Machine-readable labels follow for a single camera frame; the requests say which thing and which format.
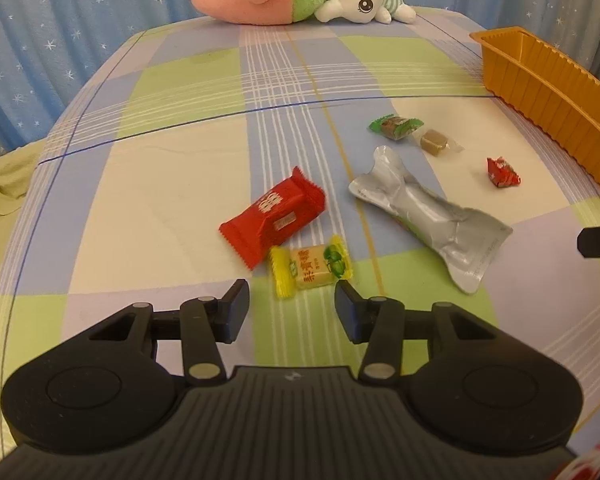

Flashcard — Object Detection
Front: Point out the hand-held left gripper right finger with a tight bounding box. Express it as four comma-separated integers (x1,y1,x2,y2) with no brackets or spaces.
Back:
334,280,496,387

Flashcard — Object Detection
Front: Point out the yellow green candy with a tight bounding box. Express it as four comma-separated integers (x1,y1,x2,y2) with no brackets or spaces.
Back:
268,234,355,301

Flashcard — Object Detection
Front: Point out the brown candy clear wrapper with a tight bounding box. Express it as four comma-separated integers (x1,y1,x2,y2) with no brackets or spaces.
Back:
412,129,465,157

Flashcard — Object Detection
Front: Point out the plaid tablecloth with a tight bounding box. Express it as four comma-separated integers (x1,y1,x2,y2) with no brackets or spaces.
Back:
0,6,600,466

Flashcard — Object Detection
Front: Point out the red white candy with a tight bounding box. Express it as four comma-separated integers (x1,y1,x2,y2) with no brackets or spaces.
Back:
486,156,522,189

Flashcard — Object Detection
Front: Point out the silver foil pouch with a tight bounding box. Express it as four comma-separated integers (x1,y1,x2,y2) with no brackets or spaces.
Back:
348,145,514,295

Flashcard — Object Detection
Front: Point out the blue star curtain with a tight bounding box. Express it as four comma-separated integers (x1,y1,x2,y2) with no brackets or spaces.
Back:
0,0,600,158

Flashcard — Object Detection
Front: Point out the red snack packet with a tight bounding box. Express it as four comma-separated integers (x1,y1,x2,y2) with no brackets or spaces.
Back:
218,166,327,272

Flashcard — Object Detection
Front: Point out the light green cloth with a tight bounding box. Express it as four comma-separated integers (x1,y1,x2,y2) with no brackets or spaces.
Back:
0,142,48,281

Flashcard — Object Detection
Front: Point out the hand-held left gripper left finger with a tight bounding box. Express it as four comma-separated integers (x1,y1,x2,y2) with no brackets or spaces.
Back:
82,279,251,387

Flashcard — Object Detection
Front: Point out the orange plastic tray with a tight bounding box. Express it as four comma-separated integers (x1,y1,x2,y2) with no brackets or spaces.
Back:
469,26,600,192

